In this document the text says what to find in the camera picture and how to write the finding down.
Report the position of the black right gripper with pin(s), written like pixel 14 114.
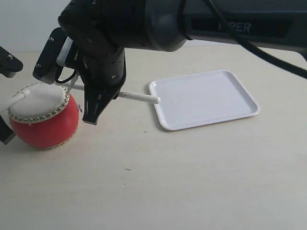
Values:
pixel 101 30

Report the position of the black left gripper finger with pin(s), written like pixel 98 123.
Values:
pixel 6 133

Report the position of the white drumstick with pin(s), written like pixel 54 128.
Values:
pixel 122 94
pixel 13 100

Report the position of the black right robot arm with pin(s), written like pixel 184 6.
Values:
pixel 253 24

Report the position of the red small drum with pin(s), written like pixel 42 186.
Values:
pixel 48 115

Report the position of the white plastic tray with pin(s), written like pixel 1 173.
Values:
pixel 201 99

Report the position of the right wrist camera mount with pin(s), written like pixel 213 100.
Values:
pixel 59 52

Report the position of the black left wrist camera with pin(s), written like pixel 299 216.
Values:
pixel 9 64

